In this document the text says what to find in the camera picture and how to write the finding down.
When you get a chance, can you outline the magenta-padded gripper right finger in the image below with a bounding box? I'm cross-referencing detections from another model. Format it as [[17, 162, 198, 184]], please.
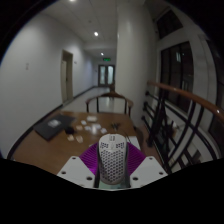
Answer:
[[125, 146, 169, 189]]

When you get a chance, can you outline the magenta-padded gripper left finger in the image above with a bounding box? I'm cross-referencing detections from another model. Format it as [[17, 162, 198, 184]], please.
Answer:
[[57, 142, 101, 189]]

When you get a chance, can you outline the white perforated computer mouse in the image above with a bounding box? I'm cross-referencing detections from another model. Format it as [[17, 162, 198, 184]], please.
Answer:
[[96, 132, 130, 186]]

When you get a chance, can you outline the small black box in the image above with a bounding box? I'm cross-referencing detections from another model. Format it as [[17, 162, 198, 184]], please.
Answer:
[[63, 125, 75, 135]]

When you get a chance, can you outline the black closed laptop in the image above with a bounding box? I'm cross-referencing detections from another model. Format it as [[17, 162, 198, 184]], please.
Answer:
[[32, 113, 76, 141]]

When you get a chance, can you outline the wooden armchair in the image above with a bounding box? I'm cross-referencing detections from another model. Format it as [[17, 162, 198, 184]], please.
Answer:
[[85, 91, 135, 117]]

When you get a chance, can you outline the wooden handrail black metal railing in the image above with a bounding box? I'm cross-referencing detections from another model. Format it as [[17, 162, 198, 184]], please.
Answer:
[[142, 80, 224, 175]]

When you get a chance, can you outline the distant wooden chair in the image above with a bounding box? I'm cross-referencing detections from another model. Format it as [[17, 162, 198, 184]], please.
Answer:
[[108, 82, 116, 95]]

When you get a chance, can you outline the dark framed window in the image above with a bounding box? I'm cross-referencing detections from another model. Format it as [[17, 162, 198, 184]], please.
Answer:
[[159, 41, 195, 113]]

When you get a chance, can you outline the glass double door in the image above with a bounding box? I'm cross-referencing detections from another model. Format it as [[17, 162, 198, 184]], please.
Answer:
[[97, 63, 116, 87]]

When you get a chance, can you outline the beige wall door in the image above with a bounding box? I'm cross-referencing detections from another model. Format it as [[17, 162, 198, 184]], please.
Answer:
[[60, 49, 75, 105]]

